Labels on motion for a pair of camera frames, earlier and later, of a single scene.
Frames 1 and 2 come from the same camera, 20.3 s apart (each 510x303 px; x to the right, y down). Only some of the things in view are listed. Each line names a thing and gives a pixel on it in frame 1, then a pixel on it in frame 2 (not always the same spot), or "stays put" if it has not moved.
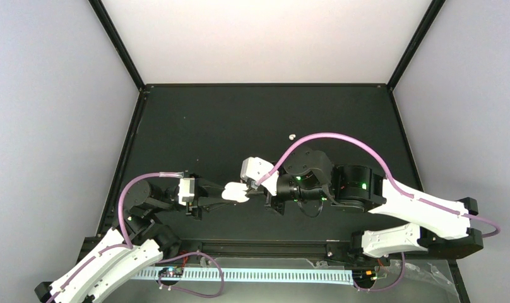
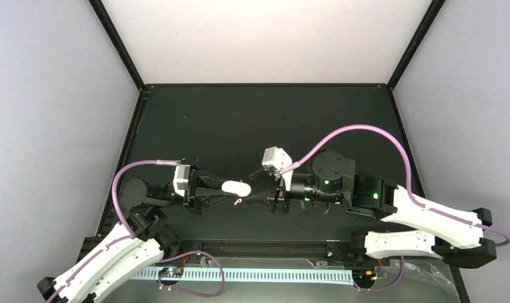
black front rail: [323, 249] stays put
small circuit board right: [364, 275] stays put
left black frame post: [118, 41] stays put
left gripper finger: [219, 205] -> [208, 196]
